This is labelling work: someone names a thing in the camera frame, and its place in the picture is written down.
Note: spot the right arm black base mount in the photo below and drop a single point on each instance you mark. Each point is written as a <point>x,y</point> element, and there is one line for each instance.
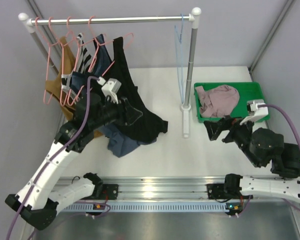
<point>228,190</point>

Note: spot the aluminium mounting rail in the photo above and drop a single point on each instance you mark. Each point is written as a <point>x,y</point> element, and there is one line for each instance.
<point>163,188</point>

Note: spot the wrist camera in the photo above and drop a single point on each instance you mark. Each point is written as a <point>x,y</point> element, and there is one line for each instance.
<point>256,111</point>
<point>110,89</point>

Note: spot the light blue wire hanger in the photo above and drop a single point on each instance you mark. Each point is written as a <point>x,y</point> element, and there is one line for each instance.
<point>178,45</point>

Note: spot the pink crumpled garment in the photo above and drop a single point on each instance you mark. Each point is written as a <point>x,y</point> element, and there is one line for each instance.
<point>217,102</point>

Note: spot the brown tank top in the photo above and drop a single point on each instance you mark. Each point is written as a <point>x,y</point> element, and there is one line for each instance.
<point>54,87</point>

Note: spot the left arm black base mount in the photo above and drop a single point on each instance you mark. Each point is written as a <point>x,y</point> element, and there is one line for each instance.
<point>107,191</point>

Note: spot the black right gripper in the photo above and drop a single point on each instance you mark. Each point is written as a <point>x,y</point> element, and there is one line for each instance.
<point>214,127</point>

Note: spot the pink hanger with brown top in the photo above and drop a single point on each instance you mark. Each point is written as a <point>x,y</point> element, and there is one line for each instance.
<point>46,95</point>

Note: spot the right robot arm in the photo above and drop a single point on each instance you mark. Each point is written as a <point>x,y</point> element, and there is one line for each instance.
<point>261,147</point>

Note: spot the striped tank top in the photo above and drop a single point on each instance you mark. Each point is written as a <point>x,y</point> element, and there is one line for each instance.
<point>72,85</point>

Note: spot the pink hanger with blue top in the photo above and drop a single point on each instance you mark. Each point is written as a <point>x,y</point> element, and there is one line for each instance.
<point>94,57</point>

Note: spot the silver clothes rack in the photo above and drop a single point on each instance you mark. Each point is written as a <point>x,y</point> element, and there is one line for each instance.
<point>193,18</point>

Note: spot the green plastic tray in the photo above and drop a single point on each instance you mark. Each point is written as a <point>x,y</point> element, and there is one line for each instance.
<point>247,91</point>

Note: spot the black tank top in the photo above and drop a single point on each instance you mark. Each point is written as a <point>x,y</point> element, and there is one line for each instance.
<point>148,127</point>

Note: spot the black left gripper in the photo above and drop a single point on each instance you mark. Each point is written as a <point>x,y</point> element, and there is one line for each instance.
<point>123,110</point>

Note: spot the pink hanger with striped top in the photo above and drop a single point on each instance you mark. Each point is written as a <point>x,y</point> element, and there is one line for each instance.
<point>70,38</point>

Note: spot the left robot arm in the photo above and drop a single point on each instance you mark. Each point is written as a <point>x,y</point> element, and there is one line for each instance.
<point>37,203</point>

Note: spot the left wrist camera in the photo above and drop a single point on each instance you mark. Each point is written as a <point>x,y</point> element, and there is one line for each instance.
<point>110,89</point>

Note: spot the perforated cable duct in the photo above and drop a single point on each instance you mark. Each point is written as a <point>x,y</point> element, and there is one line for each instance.
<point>155,207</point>

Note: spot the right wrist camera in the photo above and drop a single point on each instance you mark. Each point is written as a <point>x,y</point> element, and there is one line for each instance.
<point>256,111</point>

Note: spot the blue tank top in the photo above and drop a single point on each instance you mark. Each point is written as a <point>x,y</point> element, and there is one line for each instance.
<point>118,143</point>

